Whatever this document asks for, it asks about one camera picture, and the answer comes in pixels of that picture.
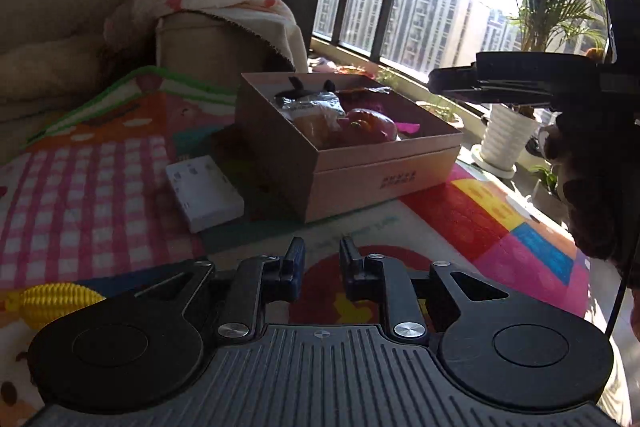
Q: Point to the small potted plant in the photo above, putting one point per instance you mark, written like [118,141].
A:
[442,109]

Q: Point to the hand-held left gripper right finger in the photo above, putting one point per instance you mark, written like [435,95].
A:
[350,263]

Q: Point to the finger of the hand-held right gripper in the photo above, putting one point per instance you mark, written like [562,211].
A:
[480,89]
[540,64]

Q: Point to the white rectangular box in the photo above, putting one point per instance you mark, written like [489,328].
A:
[202,192]

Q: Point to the pink cardboard box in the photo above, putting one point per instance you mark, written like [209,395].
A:
[370,177]

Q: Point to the yellow ribbed toy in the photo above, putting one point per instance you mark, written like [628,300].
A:
[55,304]

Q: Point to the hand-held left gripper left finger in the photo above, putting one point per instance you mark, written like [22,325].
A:
[295,259]

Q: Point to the colourful play mat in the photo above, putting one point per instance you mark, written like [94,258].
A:
[100,207]

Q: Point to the large packaged bread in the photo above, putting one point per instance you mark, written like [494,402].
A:
[317,124]

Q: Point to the beige folded blanket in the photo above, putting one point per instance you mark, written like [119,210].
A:
[55,72]

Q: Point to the white ribbed plant pot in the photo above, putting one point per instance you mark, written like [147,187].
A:
[507,137]

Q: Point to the orange plastic toy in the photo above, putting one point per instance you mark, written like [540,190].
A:
[370,127]

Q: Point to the black plush toy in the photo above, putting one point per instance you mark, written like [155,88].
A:
[300,92]

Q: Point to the brown plush toy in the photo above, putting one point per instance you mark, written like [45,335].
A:
[592,207]

